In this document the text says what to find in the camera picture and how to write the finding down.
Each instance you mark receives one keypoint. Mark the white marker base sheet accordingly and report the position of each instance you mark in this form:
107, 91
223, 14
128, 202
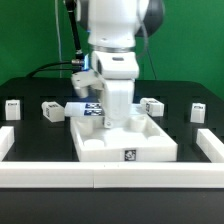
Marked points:
79, 109

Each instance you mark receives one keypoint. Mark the white square tabletop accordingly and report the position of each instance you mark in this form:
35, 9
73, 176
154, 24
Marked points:
139, 139

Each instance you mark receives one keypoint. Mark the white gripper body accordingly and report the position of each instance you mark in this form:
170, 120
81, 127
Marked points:
113, 75

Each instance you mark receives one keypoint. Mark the white U-shaped obstacle fence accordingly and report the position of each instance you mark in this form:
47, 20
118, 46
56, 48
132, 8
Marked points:
104, 175

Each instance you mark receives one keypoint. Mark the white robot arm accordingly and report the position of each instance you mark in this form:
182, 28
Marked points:
113, 26

